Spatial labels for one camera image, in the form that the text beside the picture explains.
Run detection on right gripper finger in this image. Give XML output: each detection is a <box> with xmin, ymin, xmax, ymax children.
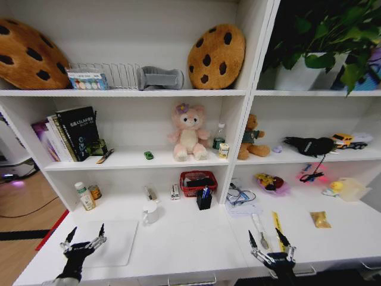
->
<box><xmin>248</xmin><ymin>229</ymin><xmax>269</xmax><ymax>265</ymax></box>
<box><xmin>275</xmin><ymin>227</ymin><xmax>297</xmax><ymax>263</ymax></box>

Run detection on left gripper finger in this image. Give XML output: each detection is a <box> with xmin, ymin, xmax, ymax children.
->
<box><xmin>60</xmin><ymin>226</ymin><xmax>78</xmax><ymax>254</ymax></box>
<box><xmin>89</xmin><ymin>223</ymin><xmax>108</xmax><ymax>251</ymax></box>

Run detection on yellow ruler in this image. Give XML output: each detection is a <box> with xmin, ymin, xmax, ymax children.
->
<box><xmin>271</xmin><ymin>211</ymin><xmax>287</xmax><ymax>253</ymax></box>

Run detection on white desk mat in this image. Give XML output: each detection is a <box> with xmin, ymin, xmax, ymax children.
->
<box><xmin>65</xmin><ymin>219</ymin><xmax>139</xmax><ymax>267</ymax></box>

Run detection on white paper sheet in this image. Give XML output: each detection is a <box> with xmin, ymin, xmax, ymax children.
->
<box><xmin>224</xmin><ymin>195</ymin><xmax>263</xmax><ymax>219</ymax></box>

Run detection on golden snack packet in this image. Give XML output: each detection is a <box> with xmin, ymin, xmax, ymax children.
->
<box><xmin>309</xmin><ymin>210</ymin><xmax>332</xmax><ymax>229</ymax></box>

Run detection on orange tin can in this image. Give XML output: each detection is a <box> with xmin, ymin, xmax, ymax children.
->
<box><xmin>88</xmin><ymin>184</ymin><xmax>102</xmax><ymax>200</ymax></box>

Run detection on white mug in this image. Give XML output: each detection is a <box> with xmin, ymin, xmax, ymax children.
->
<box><xmin>141</xmin><ymin>201</ymin><xmax>161</xmax><ymax>225</ymax></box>

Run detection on black pen holder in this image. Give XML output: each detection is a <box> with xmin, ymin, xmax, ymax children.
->
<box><xmin>196</xmin><ymin>190</ymin><xmax>213</xmax><ymax>212</ymax></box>

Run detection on black glasses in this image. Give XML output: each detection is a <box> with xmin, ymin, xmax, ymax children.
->
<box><xmin>299</xmin><ymin>170</ymin><xmax>326</xmax><ymax>183</ymax></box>

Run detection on red plastic basket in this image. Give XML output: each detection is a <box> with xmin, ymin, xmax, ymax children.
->
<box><xmin>179</xmin><ymin>170</ymin><xmax>218</xmax><ymax>198</ymax></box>

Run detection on black item in basket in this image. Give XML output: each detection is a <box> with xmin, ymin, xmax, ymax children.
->
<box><xmin>186</xmin><ymin>178</ymin><xmax>214</xmax><ymax>188</ymax></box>

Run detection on black and yellow striped pen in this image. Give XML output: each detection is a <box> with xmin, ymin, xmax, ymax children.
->
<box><xmin>95</xmin><ymin>148</ymin><xmax>115</xmax><ymax>164</ymax></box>

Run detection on dark green glass jar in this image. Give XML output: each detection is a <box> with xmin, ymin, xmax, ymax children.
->
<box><xmin>89</xmin><ymin>138</ymin><xmax>108</xmax><ymax>157</ymax></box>

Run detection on black cap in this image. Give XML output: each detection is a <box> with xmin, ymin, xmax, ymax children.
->
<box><xmin>282</xmin><ymin>136</ymin><xmax>339</xmax><ymax>158</ymax></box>

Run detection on white book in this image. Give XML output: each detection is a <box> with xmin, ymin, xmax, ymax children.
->
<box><xmin>46</xmin><ymin>114</ymin><xmax>75</xmax><ymax>163</ymax></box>

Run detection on purple book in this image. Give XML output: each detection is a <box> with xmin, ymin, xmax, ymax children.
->
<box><xmin>31</xmin><ymin>120</ymin><xmax>62</xmax><ymax>162</ymax></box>

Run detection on brown teddy bear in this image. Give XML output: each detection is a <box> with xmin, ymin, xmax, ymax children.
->
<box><xmin>237</xmin><ymin>114</ymin><xmax>271</xmax><ymax>160</ymax></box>

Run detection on black book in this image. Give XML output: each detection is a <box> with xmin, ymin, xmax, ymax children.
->
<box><xmin>55</xmin><ymin>106</ymin><xmax>101</xmax><ymax>162</ymax></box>

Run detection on clear water bottle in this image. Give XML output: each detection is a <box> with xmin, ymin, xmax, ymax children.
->
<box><xmin>212</xmin><ymin>122</ymin><xmax>227</xmax><ymax>151</ymax></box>

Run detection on yellow toy truck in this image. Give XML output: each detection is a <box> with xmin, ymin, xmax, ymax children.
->
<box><xmin>331</xmin><ymin>133</ymin><xmax>368</xmax><ymax>150</ymax></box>

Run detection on pink plush doll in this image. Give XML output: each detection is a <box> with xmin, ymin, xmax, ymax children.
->
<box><xmin>167</xmin><ymin>102</ymin><xmax>211</xmax><ymax>162</ymax></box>

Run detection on white shelf unit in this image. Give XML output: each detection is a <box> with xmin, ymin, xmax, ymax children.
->
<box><xmin>0</xmin><ymin>0</ymin><xmax>381</xmax><ymax>286</ymax></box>

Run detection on box with coloured dots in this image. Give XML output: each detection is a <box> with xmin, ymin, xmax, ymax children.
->
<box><xmin>67</xmin><ymin>72</ymin><xmax>109</xmax><ymax>91</ymax></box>

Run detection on white plant pot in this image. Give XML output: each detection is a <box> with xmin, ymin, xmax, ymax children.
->
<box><xmin>273</xmin><ymin>52</ymin><xmax>349</xmax><ymax>92</ymax></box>

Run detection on grey neck pillow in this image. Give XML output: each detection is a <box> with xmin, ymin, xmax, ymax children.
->
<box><xmin>136</xmin><ymin>66</ymin><xmax>185</xmax><ymax>91</ymax></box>

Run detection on blue and purple box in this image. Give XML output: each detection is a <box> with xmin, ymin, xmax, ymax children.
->
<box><xmin>332</xmin><ymin>47</ymin><xmax>381</xmax><ymax>92</ymax></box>

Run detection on large cookie plush pillow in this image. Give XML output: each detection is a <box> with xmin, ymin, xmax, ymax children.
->
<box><xmin>0</xmin><ymin>18</ymin><xmax>72</xmax><ymax>91</ymax></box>

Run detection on small cookie plush pillow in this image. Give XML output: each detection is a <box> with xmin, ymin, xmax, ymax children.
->
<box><xmin>187</xmin><ymin>23</ymin><xmax>246</xmax><ymax>91</ymax></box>

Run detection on green leafy plant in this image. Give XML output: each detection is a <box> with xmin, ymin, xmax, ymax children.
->
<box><xmin>263</xmin><ymin>0</ymin><xmax>381</xmax><ymax>97</ymax></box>

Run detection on metal spoon white handle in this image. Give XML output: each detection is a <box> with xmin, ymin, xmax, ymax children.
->
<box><xmin>251</xmin><ymin>212</ymin><xmax>270</xmax><ymax>250</ymax></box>

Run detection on silver drawer handle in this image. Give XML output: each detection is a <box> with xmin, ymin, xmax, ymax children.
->
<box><xmin>359</xmin><ymin>260</ymin><xmax>381</xmax><ymax>271</ymax></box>
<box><xmin>167</xmin><ymin>275</ymin><xmax>217</xmax><ymax>286</ymax></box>
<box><xmin>292</xmin><ymin>266</ymin><xmax>317</xmax><ymax>277</ymax></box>

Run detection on blue cable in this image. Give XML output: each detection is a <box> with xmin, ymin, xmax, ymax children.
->
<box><xmin>226</xmin><ymin>182</ymin><xmax>257</xmax><ymax>206</ymax></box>

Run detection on black floor cable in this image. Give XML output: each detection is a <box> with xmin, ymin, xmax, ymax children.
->
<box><xmin>0</xmin><ymin>195</ymin><xmax>60</xmax><ymax>219</ymax></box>

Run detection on silver wire rack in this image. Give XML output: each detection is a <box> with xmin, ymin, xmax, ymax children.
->
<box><xmin>65</xmin><ymin>61</ymin><xmax>143</xmax><ymax>90</ymax></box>

